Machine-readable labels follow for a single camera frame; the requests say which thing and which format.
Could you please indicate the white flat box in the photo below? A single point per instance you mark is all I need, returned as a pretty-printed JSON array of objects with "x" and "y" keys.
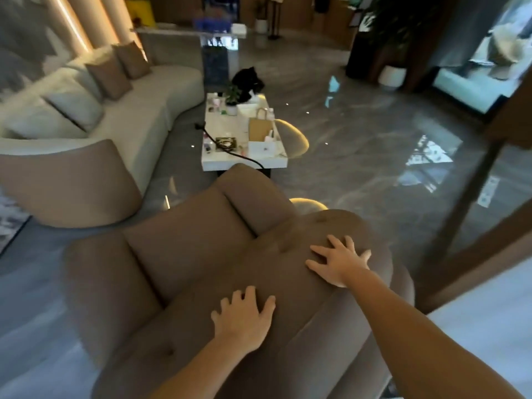
[{"x": 262, "y": 150}]

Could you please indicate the gold square tray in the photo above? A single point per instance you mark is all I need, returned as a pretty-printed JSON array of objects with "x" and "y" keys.
[{"x": 225, "y": 144}]

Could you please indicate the person's right forearm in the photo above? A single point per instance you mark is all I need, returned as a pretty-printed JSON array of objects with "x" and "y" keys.
[{"x": 415, "y": 336}]

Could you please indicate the black bag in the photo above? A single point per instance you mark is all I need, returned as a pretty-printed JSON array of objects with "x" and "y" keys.
[{"x": 246, "y": 80}]

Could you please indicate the person's left middle finger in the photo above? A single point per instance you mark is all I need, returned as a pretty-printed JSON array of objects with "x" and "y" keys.
[{"x": 238, "y": 299}]

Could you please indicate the person's left thumb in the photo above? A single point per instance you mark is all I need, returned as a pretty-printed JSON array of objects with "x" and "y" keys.
[{"x": 268, "y": 307}]

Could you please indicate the person's right thumb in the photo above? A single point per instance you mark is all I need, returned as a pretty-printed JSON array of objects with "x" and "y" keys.
[{"x": 318, "y": 270}]

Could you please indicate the white tissue box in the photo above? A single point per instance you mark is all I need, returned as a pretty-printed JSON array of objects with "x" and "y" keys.
[{"x": 248, "y": 109}]

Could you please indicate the beige round ottoman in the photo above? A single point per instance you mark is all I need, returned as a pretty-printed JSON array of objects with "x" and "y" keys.
[
  {"x": 294, "y": 139},
  {"x": 309, "y": 204}
]

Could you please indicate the person's right middle finger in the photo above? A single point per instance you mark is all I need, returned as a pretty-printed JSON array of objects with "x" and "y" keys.
[{"x": 335, "y": 243}]

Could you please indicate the person's right little finger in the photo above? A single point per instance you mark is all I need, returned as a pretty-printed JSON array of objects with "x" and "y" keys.
[{"x": 364, "y": 256}]

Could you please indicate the white square cushion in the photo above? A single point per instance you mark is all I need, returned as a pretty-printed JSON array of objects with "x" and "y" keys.
[
  {"x": 77, "y": 104},
  {"x": 41, "y": 122}
]

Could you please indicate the person's left forearm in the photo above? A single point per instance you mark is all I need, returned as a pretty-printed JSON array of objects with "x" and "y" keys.
[{"x": 208, "y": 376}]

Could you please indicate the grey patterned rug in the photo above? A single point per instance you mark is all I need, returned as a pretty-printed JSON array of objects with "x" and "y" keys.
[{"x": 10, "y": 222}]

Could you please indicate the small green potted plant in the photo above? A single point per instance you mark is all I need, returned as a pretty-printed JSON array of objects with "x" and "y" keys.
[{"x": 232, "y": 99}]

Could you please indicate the person's left hand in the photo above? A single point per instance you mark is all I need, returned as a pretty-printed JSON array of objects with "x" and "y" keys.
[{"x": 243, "y": 324}]

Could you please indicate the slim plant in white pot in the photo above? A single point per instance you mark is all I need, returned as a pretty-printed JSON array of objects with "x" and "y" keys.
[{"x": 261, "y": 24}]

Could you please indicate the brown upholstered armchair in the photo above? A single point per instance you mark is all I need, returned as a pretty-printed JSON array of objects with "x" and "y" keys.
[{"x": 199, "y": 253}]

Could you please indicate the white coffee table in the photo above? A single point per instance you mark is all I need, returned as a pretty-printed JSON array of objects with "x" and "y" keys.
[{"x": 226, "y": 159}]

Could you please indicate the large plant in white pot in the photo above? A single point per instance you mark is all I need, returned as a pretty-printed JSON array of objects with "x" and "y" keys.
[{"x": 392, "y": 76}]

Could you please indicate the black floor stand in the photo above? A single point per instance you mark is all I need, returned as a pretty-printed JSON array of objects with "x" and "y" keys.
[{"x": 274, "y": 35}]

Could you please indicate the blue item on counter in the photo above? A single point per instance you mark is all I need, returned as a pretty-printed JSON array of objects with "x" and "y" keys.
[{"x": 212, "y": 22}]

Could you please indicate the person's right hand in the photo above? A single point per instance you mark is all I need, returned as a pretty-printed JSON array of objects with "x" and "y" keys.
[{"x": 343, "y": 265}]

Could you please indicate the yellow picture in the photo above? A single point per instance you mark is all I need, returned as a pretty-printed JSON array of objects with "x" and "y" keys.
[{"x": 141, "y": 12}]

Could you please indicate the cream curved sofa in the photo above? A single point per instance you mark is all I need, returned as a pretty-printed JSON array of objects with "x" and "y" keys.
[{"x": 137, "y": 116}]

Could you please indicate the brown square cushion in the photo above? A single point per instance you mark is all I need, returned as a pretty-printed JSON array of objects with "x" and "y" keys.
[
  {"x": 109, "y": 78},
  {"x": 133, "y": 60}
]

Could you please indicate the person's left little finger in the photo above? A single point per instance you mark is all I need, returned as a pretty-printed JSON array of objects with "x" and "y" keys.
[{"x": 216, "y": 319}]

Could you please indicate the brown paper bag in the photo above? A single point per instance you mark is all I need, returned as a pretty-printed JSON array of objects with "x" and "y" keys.
[{"x": 261, "y": 128}]

